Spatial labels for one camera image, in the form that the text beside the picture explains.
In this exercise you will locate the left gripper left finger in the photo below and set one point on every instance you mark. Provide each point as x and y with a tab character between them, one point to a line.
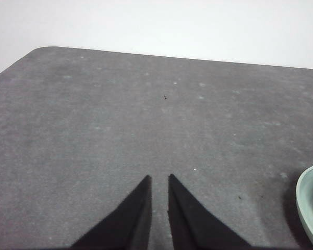
125	221

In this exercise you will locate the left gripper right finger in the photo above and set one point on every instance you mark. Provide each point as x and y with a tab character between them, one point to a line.
195	224

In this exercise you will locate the pale green plate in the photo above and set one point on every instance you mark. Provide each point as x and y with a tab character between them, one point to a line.
310	198

